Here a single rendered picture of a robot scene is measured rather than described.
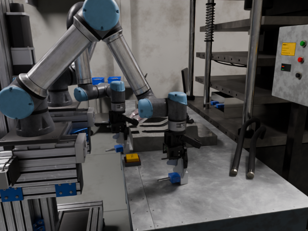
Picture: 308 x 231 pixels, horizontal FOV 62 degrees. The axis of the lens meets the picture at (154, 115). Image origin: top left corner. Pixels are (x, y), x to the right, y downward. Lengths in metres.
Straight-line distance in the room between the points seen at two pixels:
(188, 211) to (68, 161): 0.53
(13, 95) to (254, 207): 0.93
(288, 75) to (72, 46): 1.16
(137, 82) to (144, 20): 3.42
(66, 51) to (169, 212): 0.67
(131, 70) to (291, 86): 0.92
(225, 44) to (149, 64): 1.39
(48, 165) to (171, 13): 3.74
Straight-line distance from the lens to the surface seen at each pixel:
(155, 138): 1.45
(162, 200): 1.05
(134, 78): 1.07
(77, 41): 0.93
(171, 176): 1.13
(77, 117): 1.60
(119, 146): 1.44
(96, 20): 0.90
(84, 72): 1.34
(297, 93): 1.57
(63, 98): 1.59
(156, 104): 0.98
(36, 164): 1.18
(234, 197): 1.11
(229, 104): 2.16
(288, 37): 1.64
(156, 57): 4.48
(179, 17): 4.57
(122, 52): 1.06
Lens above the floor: 1.40
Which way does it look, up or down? 16 degrees down
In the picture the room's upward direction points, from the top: 1 degrees counter-clockwise
